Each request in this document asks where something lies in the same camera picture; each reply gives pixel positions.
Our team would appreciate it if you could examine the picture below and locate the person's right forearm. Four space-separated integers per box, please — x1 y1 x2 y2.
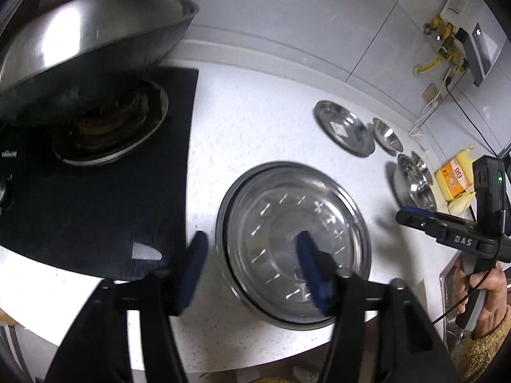
449 319 511 383

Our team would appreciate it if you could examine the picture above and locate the brass gas valve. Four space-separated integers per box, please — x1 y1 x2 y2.
423 15 469 74

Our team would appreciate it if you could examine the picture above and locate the medium steel plate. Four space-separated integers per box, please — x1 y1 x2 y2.
313 100 377 158

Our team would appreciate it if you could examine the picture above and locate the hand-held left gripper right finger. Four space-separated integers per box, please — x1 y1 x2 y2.
295 230 460 383

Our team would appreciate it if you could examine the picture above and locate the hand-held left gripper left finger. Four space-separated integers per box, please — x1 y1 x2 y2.
44 230 209 383

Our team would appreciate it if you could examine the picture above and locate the person's right hand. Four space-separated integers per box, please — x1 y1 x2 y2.
451 257 511 338

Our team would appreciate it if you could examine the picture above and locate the black wok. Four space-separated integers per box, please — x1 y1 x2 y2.
0 4 200 126

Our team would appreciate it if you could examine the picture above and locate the gas burner ring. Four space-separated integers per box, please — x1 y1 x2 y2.
50 79 170 167

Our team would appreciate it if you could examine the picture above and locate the black glass cooktop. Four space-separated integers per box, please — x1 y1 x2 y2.
0 66 200 282

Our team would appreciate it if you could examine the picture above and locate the black power cable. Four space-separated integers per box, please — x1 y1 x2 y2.
442 75 504 157

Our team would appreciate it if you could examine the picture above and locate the small steel bowl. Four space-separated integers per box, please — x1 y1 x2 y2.
371 117 405 155

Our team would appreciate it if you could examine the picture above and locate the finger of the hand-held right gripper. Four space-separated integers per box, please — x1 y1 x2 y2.
395 205 444 237

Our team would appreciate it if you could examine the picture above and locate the yellow detergent bottle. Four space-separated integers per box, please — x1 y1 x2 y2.
434 146 477 202

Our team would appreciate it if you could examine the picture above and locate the yellow gas hose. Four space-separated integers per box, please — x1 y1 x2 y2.
416 53 445 75

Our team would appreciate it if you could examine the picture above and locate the beige wall socket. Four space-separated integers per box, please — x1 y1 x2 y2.
422 84 442 105

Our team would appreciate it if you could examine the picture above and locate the white power cable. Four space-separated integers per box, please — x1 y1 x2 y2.
410 67 454 141

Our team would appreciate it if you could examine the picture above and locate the deep steel bowl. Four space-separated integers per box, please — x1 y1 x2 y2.
393 151 439 213

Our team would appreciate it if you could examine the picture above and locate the grey water heater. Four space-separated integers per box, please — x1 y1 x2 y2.
461 22 504 87

